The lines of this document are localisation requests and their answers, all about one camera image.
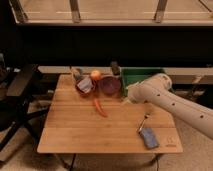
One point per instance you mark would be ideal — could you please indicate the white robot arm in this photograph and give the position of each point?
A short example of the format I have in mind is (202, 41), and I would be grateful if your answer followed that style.
(155, 90)

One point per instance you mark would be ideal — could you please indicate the green plastic tray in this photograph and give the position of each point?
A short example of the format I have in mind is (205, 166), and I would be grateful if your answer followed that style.
(133, 75)

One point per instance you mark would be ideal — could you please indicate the purple bowl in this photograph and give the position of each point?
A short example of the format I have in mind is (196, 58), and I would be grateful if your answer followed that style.
(109, 85)

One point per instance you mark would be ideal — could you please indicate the orange apple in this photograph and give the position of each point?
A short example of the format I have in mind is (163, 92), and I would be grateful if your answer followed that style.
(95, 75)

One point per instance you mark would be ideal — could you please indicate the dark can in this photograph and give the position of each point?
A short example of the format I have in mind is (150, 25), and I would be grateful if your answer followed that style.
(115, 68)

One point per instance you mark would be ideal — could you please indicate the red bowl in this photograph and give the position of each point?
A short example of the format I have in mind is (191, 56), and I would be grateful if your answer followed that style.
(82, 93)

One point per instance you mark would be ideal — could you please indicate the orange carrot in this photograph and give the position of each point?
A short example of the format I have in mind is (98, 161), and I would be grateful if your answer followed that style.
(99, 108)

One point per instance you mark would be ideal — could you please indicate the wooden folding table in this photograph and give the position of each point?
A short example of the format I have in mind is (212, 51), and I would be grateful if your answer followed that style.
(73, 125)

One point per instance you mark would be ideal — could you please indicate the metal spoon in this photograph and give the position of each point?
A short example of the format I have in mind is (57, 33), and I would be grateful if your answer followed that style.
(146, 116)

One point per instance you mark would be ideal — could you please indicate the blue sponge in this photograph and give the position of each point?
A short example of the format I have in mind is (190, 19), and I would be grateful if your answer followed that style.
(149, 138)

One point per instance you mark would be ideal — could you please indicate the black office chair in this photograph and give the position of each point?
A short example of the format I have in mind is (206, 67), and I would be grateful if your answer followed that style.
(14, 107)

